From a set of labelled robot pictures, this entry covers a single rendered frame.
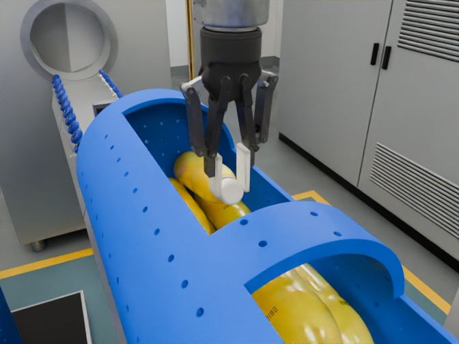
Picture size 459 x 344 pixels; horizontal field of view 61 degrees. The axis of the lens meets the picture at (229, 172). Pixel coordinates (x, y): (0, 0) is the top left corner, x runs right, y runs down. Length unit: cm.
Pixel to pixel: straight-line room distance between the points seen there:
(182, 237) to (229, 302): 9
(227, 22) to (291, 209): 22
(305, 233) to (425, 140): 191
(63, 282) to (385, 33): 212
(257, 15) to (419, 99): 180
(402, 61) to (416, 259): 105
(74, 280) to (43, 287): 15
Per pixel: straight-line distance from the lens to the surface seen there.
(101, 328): 192
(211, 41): 47
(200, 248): 34
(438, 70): 213
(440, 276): 232
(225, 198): 57
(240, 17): 45
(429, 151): 221
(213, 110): 51
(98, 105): 112
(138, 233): 42
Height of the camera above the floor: 144
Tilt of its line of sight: 29 degrees down
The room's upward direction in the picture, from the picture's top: straight up
